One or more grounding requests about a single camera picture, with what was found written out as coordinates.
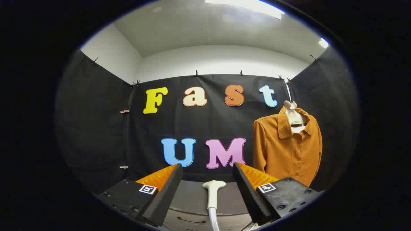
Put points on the black backdrop cloth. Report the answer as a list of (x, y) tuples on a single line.
[(96, 128)]

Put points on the white clothes peg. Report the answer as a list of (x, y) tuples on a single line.
[(123, 167)]

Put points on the pink clothes peg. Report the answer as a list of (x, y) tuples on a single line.
[(124, 111)]

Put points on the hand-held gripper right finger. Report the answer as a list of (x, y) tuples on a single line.
[(249, 195)]

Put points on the row of black cloth clips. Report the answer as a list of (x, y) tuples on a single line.
[(196, 74)]

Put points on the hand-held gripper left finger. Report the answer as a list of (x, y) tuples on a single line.
[(167, 195)]

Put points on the white plastic clothes hanger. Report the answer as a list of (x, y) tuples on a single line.
[(297, 117)]

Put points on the long ceiling light panel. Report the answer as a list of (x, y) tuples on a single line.
[(250, 5)]

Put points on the white garment steamer head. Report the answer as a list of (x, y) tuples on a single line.
[(213, 195)]

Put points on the orange button-up shirt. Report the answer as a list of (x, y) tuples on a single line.
[(282, 150)]

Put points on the small ceiling light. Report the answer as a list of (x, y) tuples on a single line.
[(323, 42)]

